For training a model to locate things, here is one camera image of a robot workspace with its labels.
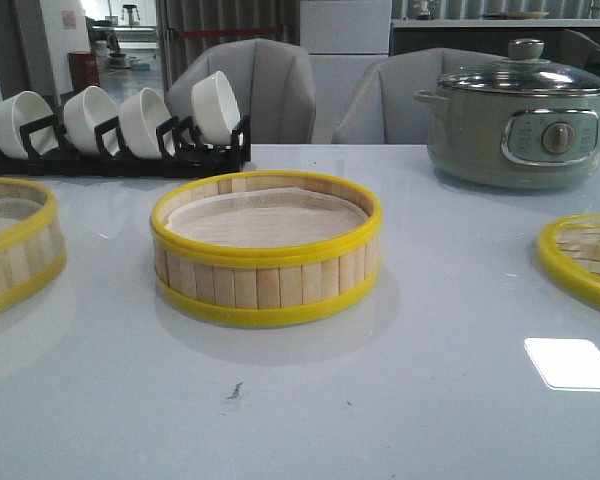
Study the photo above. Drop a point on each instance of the bamboo steamer tray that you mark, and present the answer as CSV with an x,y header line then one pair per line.
x,y
32,247
267,287

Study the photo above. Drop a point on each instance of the woven bamboo steamer lid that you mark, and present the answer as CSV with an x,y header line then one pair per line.
x,y
568,249

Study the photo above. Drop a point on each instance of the white steamer liner paper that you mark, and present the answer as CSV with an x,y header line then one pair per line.
x,y
270,218

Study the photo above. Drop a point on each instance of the black bowl rack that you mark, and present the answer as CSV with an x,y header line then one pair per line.
x,y
181,152

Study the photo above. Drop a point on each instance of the white bowl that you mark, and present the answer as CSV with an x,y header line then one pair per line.
x,y
139,117
82,113
16,111
215,109

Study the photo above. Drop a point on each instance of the right grey chair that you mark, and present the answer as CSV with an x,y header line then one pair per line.
x,y
383,109

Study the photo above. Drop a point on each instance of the grey chair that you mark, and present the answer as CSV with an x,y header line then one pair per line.
x,y
383,109
272,83

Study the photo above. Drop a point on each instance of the left grey chair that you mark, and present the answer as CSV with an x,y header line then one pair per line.
x,y
272,83

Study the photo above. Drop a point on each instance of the grey-green electric pot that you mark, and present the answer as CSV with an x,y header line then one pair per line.
x,y
513,141

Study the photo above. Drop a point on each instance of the red bin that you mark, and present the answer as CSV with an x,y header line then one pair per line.
x,y
83,70

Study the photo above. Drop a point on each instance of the glass pot lid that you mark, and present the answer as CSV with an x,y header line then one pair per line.
x,y
523,72

